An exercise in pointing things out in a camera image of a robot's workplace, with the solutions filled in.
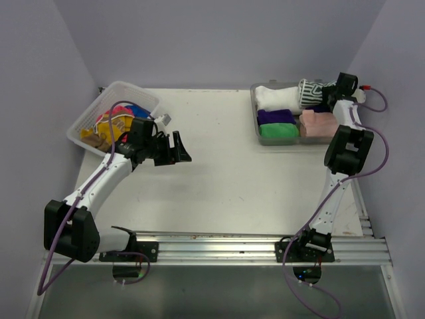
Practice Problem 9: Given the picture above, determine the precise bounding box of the white rolled towel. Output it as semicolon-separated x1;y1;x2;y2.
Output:
254;86;301;115

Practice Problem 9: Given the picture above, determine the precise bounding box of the grey plastic tray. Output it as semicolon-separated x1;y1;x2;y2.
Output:
250;79;337;146

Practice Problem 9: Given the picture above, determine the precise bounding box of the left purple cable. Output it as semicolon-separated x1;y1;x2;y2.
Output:
36;100;160;296

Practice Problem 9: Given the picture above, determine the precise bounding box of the purple rolled towel front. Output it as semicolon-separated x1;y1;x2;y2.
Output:
257;109;296;125

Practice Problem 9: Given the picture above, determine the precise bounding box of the aluminium mounting rail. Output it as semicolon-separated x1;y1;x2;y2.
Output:
135;233;392;266

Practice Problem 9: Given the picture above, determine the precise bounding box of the green white striped towel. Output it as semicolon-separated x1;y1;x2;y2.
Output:
297;78;336;108

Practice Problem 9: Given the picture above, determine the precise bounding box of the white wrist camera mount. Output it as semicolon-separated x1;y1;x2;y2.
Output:
154;114;171;131
351;85;371;104

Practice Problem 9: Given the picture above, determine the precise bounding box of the yellow brown towel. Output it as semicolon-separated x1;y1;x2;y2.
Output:
80;112;134;152

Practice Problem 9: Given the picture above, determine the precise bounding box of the green rolled towel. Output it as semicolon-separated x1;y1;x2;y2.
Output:
259;123;299;138

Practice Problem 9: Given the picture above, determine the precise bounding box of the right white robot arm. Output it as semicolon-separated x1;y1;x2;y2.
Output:
274;72;374;263

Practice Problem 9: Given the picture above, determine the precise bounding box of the blue towel in basket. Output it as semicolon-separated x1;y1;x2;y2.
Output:
125;104;151;118

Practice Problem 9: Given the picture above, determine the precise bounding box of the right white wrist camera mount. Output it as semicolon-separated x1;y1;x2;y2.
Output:
351;85;371;104

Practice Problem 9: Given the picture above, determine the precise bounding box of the pink rolled towel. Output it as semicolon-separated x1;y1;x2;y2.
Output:
299;110;339;138

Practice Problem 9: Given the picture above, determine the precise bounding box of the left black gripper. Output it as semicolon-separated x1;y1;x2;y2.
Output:
143;130;191;166

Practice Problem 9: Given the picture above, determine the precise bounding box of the white perforated plastic basket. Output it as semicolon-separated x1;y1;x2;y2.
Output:
66;81;167;157

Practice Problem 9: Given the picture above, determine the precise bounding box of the pink towel in basket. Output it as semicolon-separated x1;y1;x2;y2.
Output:
94;105;134;145

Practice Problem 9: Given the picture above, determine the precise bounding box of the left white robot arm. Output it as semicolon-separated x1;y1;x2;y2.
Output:
43;118;192;263

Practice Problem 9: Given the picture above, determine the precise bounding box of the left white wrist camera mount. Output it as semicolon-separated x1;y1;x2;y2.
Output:
154;114;171;131

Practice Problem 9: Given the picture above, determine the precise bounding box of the purple rolled towel back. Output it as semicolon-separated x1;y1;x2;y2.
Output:
305;104;332;113

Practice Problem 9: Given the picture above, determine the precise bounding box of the purple rolled towel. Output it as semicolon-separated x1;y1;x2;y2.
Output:
305;104;332;113
257;109;296;125

